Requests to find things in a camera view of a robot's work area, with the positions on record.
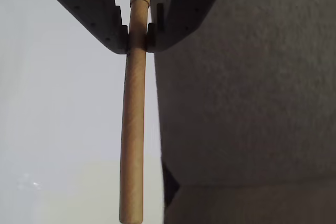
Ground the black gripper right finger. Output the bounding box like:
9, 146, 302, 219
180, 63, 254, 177
145, 0, 235, 53

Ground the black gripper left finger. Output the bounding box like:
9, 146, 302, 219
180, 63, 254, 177
25, 0, 130, 55

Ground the tan wooden pen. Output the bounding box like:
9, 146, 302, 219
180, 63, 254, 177
118, 0, 153, 224

